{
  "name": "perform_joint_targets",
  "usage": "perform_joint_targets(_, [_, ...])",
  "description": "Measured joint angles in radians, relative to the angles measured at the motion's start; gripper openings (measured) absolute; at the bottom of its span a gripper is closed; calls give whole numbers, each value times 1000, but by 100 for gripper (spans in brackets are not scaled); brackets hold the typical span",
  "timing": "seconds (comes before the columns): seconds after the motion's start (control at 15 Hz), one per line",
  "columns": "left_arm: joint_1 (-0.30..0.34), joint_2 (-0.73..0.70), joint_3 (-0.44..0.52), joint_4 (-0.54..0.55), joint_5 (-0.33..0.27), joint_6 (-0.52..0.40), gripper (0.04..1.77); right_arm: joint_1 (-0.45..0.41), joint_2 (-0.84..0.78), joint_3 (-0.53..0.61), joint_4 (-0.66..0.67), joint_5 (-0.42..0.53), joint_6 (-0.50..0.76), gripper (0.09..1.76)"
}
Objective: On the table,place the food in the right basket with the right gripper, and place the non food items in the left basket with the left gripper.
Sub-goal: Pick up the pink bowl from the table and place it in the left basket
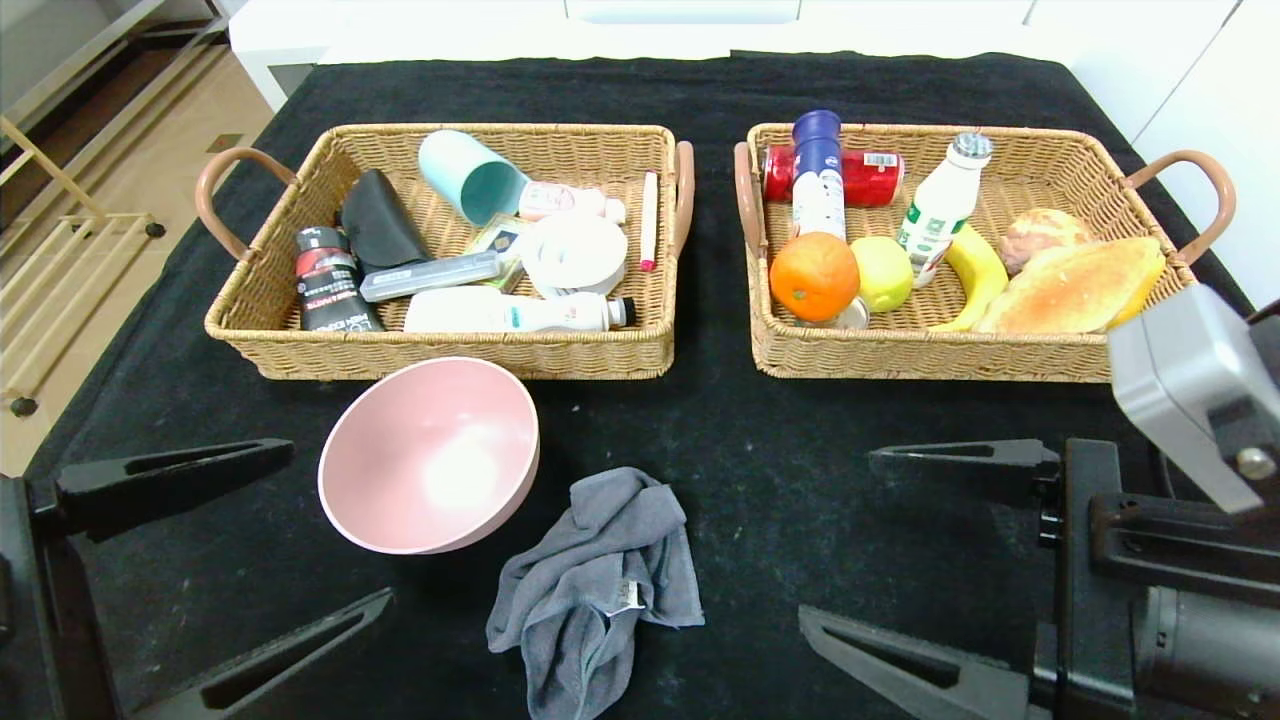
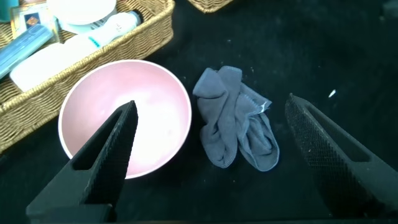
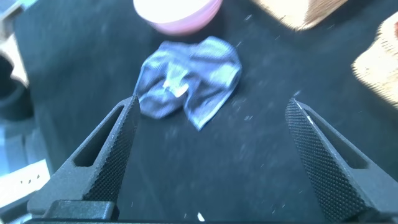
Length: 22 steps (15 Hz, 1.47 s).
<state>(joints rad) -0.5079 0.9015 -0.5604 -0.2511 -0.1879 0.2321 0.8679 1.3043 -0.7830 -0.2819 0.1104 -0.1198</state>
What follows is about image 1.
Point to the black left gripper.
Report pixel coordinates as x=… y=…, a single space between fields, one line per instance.
x=50 y=600

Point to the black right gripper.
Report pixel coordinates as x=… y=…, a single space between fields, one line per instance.
x=1078 y=570

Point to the pink bowl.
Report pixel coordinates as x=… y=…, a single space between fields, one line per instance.
x=430 y=460

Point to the striped croissant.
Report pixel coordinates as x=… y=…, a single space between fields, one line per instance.
x=1070 y=290

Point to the yellow banana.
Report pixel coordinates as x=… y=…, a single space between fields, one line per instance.
x=980 y=275

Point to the orange mandarin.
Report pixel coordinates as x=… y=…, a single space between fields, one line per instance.
x=815 y=278

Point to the grey cloth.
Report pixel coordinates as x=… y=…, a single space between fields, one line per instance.
x=600 y=560

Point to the white bottle blue cap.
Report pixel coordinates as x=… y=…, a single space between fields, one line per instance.
x=818 y=180

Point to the wicker basket with food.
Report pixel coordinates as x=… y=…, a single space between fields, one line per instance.
x=950 y=355

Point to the wicker basket with toiletries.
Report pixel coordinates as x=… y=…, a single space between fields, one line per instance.
x=450 y=350

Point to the black tablecloth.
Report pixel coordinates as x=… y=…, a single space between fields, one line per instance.
x=760 y=480

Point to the silver tin can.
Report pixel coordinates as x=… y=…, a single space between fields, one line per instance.
x=856 y=315

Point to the yellow mango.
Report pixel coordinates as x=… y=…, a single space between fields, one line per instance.
x=1145 y=290

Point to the yellow lemon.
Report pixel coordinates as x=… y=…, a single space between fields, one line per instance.
x=885 y=272

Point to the black red bottle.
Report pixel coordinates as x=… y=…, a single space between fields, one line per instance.
x=330 y=290

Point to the beige wooden rack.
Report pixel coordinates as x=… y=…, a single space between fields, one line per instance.
x=60 y=270

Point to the round bread bun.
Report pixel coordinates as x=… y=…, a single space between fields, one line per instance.
x=1040 y=232

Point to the white bottle silver cap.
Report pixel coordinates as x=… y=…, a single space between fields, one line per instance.
x=940 y=210

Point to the grey rectangular case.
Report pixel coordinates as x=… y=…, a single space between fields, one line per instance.
x=430 y=277

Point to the white bottle black cap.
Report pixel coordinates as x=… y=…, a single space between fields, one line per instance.
x=480 y=312

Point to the red drink can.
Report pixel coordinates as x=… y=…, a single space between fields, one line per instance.
x=872 y=178

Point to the black pouch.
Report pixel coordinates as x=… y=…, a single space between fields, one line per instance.
x=380 y=225

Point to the pink white stick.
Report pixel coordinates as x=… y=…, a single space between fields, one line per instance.
x=649 y=220

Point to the teal cup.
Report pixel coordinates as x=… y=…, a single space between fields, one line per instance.
x=475 y=180

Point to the white round container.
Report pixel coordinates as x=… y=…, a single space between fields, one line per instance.
x=575 y=255

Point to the pink white small bottle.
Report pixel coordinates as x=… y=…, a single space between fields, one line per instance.
x=560 y=200

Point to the wooden shelf unit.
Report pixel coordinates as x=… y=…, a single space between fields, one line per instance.
x=80 y=50

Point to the white cabinet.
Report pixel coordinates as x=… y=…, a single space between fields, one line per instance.
x=500 y=30

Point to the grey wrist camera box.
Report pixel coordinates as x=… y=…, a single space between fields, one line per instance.
x=1180 y=370

